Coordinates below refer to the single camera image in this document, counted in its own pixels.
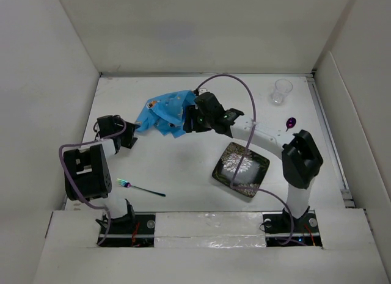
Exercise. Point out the clear plastic cup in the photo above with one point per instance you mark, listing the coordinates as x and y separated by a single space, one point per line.
282 88

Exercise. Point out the black floral square plate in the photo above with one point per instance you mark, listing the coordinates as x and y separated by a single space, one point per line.
252 169

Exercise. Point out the purple iridescent spoon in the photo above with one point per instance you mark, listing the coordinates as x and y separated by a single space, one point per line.
291 123

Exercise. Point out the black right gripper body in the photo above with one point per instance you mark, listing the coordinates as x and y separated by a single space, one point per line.
203 123

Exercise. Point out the iridescent fork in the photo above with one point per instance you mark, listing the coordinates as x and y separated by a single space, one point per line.
127 184

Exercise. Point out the blue space-print cloth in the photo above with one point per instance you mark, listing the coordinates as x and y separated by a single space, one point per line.
166 113

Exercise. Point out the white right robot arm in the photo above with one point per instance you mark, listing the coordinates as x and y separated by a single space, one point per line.
300 157

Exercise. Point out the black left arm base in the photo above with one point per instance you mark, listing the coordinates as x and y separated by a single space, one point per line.
133 229

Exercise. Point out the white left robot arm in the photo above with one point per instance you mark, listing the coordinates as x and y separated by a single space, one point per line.
86 170

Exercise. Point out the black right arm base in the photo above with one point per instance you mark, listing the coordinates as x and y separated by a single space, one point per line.
278 231

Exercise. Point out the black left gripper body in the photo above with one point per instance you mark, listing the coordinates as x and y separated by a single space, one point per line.
118 125

